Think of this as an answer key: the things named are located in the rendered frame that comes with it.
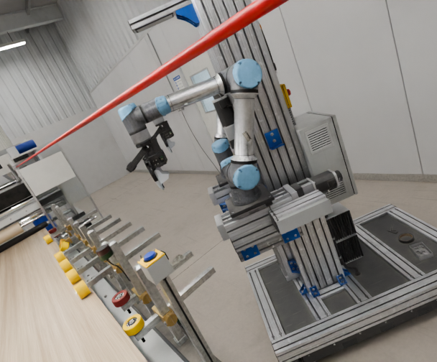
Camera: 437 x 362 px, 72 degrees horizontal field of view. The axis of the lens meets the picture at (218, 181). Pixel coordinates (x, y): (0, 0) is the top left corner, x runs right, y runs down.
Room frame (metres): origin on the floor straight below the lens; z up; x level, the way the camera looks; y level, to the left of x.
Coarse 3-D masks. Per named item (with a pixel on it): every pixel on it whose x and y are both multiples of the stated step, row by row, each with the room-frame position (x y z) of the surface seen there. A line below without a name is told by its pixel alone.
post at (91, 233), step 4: (88, 232) 1.69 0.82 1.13; (92, 232) 1.69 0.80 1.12; (92, 236) 1.69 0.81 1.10; (96, 236) 1.70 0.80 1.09; (92, 240) 1.68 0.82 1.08; (96, 240) 1.69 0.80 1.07; (96, 244) 1.69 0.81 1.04; (100, 244) 1.69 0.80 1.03; (96, 248) 1.69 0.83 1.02; (108, 264) 1.68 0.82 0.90; (112, 272) 1.68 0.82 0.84; (116, 276) 1.69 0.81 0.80; (116, 280) 1.71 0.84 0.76; (120, 280) 1.69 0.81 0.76; (120, 284) 1.68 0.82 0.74
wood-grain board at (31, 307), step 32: (0, 256) 3.00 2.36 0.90; (32, 256) 2.51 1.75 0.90; (0, 288) 2.09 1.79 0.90; (32, 288) 1.82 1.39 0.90; (64, 288) 1.62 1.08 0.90; (0, 320) 1.57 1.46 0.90; (32, 320) 1.41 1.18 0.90; (64, 320) 1.27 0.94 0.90; (96, 320) 1.16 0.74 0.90; (0, 352) 1.25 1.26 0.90; (32, 352) 1.13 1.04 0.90; (64, 352) 1.04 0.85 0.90; (96, 352) 0.96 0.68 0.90; (128, 352) 0.89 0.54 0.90
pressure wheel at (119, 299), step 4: (120, 292) 1.29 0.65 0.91; (124, 292) 1.27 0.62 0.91; (116, 296) 1.27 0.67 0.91; (120, 296) 1.26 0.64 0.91; (124, 296) 1.24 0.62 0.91; (128, 296) 1.26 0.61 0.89; (112, 300) 1.25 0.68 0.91; (116, 300) 1.23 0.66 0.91; (120, 300) 1.23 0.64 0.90; (124, 300) 1.23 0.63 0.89; (128, 300) 1.25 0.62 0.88; (116, 304) 1.23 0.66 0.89; (120, 304) 1.23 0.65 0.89; (124, 304) 1.23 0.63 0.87
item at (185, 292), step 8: (208, 272) 1.22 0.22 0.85; (200, 280) 1.19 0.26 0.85; (184, 288) 1.18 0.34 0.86; (192, 288) 1.17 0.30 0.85; (184, 296) 1.14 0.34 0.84; (168, 304) 1.12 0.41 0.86; (152, 320) 1.06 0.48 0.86; (160, 320) 1.07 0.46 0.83; (144, 328) 1.04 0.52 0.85; (136, 336) 1.01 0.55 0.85
